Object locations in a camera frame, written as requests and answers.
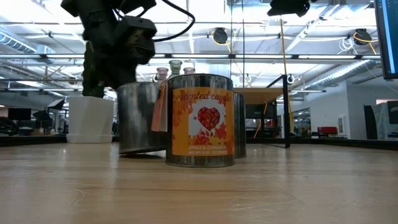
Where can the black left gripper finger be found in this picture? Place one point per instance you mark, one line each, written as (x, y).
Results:
(129, 77)
(112, 80)

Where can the pink glass candlestick holder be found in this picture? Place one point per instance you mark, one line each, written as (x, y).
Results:
(189, 70)
(162, 73)

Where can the silver ribbed candle tin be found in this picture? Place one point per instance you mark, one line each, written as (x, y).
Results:
(136, 118)
(240, 124)

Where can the scented candle tin orange label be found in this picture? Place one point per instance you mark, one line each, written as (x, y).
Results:
(202, 124)

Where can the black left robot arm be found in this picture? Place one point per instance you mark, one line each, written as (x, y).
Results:
(93, 9)

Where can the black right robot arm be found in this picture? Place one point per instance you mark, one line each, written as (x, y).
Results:
(287, 7)

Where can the orange paper tag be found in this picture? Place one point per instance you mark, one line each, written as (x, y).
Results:
(160, 109)

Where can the white planter pot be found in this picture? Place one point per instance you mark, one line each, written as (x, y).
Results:
(90, 118)

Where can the black studio softbox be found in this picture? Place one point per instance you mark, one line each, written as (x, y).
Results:
(56, 104)

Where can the black studio umbrella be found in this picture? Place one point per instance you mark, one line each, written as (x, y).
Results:
(43, 116)

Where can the dark computer monitor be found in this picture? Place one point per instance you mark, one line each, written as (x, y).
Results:
(19, 114)

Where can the red box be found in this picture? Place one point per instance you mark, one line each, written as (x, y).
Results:
(327, 130)

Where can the dark standing panel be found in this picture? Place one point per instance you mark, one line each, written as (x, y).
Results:
(370, 123)

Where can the large black monitor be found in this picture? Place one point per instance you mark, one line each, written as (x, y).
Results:
(388, 37)

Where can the dark display screen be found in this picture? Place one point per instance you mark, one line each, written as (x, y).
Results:
(392, 112)

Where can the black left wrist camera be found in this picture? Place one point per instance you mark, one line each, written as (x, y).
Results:
(135, 34)

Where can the silver ventilation duct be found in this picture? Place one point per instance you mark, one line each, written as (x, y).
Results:
(342, 73)
(15, 42)

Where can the wooden shelf black metal frame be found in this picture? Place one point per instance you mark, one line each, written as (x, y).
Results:
(258, 95)

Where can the white wall frame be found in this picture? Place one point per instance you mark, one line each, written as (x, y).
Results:
(341, 124)

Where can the black aluminium rig frame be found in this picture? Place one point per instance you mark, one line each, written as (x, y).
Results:
(342, 143)

